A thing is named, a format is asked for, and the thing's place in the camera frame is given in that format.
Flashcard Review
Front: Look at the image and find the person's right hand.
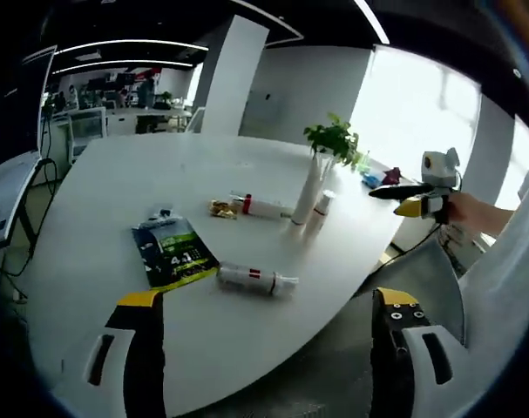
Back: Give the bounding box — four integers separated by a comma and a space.
446, 191, 488, 228

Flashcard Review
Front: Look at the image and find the green potted plant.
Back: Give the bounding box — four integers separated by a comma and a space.
302, 111, 361, 169

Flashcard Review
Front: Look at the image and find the white laptop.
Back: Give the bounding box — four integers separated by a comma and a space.
0, 44, 58, 252

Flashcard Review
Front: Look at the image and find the gold skincare sachet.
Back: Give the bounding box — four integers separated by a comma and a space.
208, 199, 239, 219

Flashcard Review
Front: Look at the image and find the large bright window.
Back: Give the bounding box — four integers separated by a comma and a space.
492, 117, 529, 210
349, 45, 483, 184

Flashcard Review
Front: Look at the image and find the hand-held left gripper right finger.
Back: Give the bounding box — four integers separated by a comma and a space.
370, 287, 487, 418

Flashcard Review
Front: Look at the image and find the green black skincare sachet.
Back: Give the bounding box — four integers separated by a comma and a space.
131, 216, 220, 289

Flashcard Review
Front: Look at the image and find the long ceiling light strip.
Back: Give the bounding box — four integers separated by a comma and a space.
54, 37, 209, 56
352, 0, 390, 44
50, 59, 191, 74

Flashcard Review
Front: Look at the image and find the black laptop stand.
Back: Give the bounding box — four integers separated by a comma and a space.
10, 156, 60, 262

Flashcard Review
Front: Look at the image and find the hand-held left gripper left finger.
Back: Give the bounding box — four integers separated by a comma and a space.
57, 289, 166, 418

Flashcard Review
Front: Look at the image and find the white mesh office chair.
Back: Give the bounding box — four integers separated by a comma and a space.
372, 241, 465, 349

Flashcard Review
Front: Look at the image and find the white skincare tube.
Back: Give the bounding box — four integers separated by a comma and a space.
289, 154, 336, 228

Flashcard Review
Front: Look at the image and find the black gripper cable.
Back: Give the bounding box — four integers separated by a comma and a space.
376, 221, 444, 266

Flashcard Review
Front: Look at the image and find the white skincare bottle red label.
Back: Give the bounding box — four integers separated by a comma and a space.
214, 260, 300, 300
308, 190, 336, 233

